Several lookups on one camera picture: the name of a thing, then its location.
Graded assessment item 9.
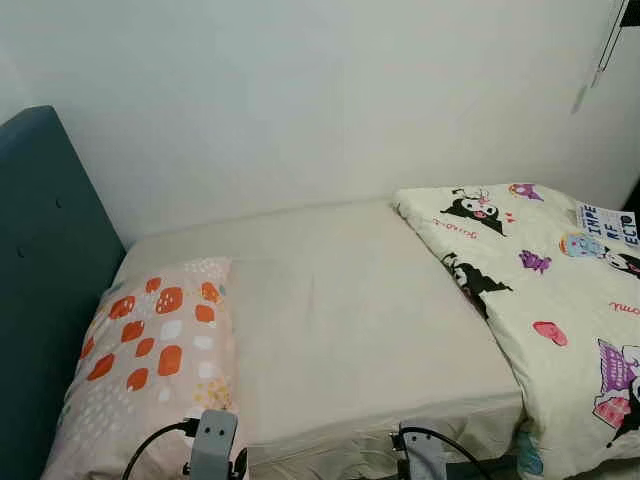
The blue upholstered headboard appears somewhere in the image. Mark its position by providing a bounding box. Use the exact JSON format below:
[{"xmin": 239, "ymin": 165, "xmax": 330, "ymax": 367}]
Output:
[{"xmin": 0, "ymin": 105, "xmax": 128, "ymax": 480}]

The cream cartoon-print comforter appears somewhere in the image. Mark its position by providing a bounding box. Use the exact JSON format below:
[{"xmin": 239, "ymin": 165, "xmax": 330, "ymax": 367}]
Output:
[{"xmin": 393, "ymin": 182, "xmax": 640, "ymax": 479}]

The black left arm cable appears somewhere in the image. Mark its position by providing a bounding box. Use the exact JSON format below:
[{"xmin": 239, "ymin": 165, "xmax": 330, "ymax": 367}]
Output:
[{"xmin": 120, "ymin": 418, "xmax": 200, "ymax": 480}]

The pink orange-patterned pillow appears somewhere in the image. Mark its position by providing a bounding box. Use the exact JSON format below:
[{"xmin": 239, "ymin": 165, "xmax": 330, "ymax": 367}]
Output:
[{"xmin": 40, "ymin": 257, "xmax": 242, "ymax": 480}]

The thin grey hanging rod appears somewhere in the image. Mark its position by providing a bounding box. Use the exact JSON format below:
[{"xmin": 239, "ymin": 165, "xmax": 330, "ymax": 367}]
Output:
[{"xmin": 590, "ymin": 0, "xmax": 629, "ymax": 90}]

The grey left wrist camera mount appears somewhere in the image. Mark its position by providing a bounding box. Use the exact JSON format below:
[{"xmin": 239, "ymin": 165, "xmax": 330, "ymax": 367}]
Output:
[{"xmin": 190, "ymin": 408, "xmax": 240, "ymax": 480}]

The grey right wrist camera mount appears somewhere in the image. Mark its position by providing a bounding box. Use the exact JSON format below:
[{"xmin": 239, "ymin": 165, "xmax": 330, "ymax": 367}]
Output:
[{"xmin": 400, "ymin": 420, "xmax": 449, "ymax": 480}]

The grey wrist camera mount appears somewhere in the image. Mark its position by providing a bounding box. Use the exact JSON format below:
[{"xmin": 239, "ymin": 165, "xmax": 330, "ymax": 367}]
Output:
[
  {"xmin": 190, "ymin": 408, "xmax": 240, "ymax": 480},
  {"xmin": 400, "ymin": 420, "xmax": 449, "ymax": 480}
]

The white book blue lettering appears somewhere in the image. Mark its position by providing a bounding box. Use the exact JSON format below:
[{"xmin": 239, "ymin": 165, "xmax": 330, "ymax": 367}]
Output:
[{"xmin": 575, "ymin": 202, "xmax": 640, "ymax": 252}]

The bed with white sheet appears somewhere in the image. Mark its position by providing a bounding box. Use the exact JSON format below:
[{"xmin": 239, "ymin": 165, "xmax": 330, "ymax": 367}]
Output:
[{"xmin": 60, "ymin": 198, "xmax": 640, "ymax": 480}]

